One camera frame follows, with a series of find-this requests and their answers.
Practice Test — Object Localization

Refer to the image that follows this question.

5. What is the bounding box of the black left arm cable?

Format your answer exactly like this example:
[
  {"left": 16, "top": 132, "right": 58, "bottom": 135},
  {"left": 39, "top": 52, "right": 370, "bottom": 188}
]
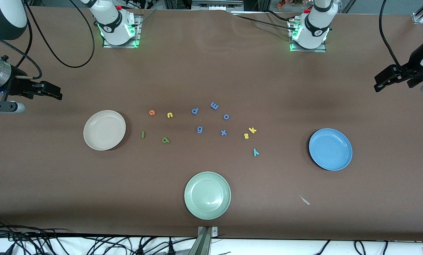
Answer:
[{"left": 379, "top": 0, "right": 402, "bottom": 71}]

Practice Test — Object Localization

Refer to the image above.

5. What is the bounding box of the thick black floor cable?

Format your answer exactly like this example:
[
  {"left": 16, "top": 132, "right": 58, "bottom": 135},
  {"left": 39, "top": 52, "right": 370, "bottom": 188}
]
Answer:
[{"left": 0, "top": 225, "right": 71, "bottom": 238}]

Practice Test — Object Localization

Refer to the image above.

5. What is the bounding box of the aluminium profile post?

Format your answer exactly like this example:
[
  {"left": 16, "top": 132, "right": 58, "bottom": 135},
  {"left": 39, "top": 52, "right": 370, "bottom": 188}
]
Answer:
[{"left": 188, "top": 226, "right": 219, "bottom": 255}]

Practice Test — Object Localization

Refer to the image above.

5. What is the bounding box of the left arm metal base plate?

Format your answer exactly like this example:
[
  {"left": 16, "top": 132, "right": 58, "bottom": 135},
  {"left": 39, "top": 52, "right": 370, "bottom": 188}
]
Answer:
[{"left": 289, "top": 18, "right": 327, "bottom": 53}]

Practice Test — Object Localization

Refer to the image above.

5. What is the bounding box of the black right arm cable loop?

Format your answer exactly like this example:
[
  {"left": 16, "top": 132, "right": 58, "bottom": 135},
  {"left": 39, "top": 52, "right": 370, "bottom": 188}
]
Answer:
[{"left": 22, "top": 0, "right": 96, "bottom": 69}]

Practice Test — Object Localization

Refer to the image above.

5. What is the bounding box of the black cable on tabletop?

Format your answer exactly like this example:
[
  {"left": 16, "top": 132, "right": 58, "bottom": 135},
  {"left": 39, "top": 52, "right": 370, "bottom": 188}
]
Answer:
[{"left": 231, "top": 10, "right": 294, "bottom": 31}]

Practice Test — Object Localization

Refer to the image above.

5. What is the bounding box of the grey metal box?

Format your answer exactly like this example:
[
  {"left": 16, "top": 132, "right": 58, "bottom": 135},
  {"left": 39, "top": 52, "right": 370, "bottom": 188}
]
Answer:
[{"left": 192, "top": 0, "right": 244, "bottom": 11}]

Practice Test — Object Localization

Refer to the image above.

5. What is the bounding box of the pale green round plate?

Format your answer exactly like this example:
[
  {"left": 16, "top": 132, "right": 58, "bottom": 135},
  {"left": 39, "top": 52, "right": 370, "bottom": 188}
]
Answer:
[{"left": 184, "top": 171, "right": 232, "bottom": 220}]

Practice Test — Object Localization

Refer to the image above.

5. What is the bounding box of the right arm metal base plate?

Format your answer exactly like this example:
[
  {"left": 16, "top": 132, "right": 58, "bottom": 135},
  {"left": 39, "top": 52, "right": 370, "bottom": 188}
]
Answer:
[{"left": 103, "top": 14, "right": 141, "bottom": 49}]

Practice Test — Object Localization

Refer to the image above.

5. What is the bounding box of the blue round plate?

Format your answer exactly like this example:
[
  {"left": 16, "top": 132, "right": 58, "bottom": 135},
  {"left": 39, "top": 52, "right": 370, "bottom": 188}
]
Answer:
[{"left": 309, "top": 128, "right": 353, "bottom": 171}]

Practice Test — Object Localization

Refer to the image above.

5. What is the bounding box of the beige round plate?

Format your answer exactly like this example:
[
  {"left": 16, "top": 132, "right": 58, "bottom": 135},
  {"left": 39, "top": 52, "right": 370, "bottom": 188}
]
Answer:
[{"left": 83, "top": 110, "right": 126, "bottom": 151}]

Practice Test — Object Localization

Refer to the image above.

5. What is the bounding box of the thin black right gripper cable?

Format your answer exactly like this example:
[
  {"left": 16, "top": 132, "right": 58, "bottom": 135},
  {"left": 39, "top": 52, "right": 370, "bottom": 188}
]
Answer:
[{"left": 0, "top": 28, "right": 43, "bottom": 80}]

